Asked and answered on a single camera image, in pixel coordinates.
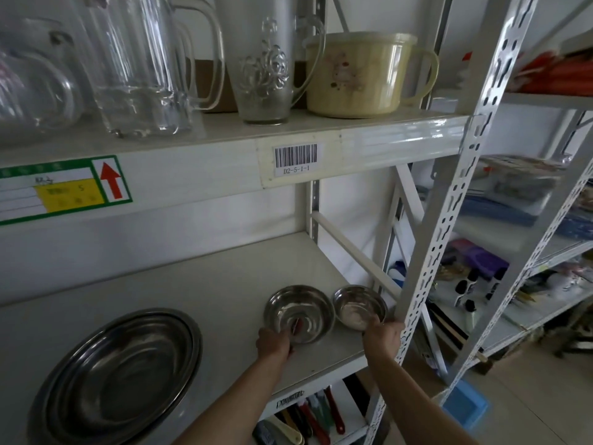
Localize person's left hand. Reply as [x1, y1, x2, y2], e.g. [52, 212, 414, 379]
[256, 326, 297, 363]

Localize person's right hand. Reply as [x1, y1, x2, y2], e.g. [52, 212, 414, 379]
[361, 320, 406, 366]

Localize small steel bowl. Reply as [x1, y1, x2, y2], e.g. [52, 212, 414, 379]
[263, 285, 336, 345]
[332, 285, 389, 331]

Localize person's left forearm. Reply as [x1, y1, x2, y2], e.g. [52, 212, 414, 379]
[170, 354, 290, 445]

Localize person's right forearm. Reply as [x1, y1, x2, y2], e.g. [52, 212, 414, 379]
[368, 354, 471, 445]

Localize white bottle with blue cap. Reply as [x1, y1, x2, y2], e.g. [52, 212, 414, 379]
[387, 261, 409, 292]

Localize black and white bottles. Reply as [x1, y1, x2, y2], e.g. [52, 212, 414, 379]
[454, 268, 509, 316]

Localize blue plastic basket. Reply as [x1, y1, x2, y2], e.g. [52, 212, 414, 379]
[439, 379, 491, 431]

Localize purple box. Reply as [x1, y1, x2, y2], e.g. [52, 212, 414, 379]
[456, 240, 510, 279]

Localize blue flat packets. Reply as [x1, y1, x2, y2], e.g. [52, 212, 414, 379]
[456, 193, 540, 228]

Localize large steel basin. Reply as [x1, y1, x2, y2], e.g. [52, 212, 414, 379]
[29, 308, 203, 445]

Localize white barcode label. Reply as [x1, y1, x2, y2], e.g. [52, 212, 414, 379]
[258, 133, 342, 189]

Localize clear plastic packaged goods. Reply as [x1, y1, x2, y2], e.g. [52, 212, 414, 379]
[479, 154, 570, 216]

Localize white metal shelving unit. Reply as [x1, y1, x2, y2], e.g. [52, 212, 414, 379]
[0, 0, 540, 445]

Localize beige lidded plastic mug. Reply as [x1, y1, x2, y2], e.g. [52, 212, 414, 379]
[303, 32, 439, 119]

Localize green label with red arrow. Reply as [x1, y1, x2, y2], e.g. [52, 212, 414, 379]
[0, 155, 133, 226]

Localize grey metal shelving unit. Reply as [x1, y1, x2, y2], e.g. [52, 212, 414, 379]
[435, 0, 593, 404]

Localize embossed flower glass pitcher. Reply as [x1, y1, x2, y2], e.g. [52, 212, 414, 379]
[214, 0, 326, 125]

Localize orange red packets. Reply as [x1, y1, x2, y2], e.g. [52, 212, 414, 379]
[512, 50, 593, 94]

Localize clear glass pitcher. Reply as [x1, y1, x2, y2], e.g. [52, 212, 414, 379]
[69, 0, 226, 138]

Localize round clear glass jug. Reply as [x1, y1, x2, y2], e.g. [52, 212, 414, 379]
[0, 16, 85, 137]

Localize bunch of red-handled utensils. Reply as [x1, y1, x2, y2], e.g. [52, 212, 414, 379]
[271, 386, 347, 445]

